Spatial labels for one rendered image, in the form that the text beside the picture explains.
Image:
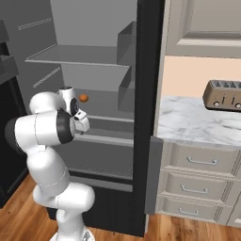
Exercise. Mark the grey fridge shelf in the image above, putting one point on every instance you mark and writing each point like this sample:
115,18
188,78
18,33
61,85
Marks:
81,55

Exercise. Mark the grey counter side panel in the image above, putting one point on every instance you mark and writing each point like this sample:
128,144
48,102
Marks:
153,175

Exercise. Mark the beige drawer front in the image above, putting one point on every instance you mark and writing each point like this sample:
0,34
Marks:
200,207
204,153
197,182

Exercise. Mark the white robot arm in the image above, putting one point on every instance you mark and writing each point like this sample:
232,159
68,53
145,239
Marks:
47,163

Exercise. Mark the beige wall cupboard door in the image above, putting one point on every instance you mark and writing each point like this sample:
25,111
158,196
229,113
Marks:
207,28

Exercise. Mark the orange round fruit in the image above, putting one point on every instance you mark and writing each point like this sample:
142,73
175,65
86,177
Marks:
83,98

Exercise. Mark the black fridge door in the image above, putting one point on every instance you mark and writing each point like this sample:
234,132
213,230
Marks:
9,150

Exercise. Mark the black fridge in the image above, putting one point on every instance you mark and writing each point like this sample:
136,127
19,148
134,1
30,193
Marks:
147,94

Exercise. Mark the deep grey fridge drawer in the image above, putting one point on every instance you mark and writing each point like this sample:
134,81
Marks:
100,160

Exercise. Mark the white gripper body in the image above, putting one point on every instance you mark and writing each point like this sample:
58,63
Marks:
83,125

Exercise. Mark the shallow grey fridge drawer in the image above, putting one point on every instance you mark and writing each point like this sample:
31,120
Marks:
109,131

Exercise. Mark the brown metal toaster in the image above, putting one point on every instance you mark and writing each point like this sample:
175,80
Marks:
224,97

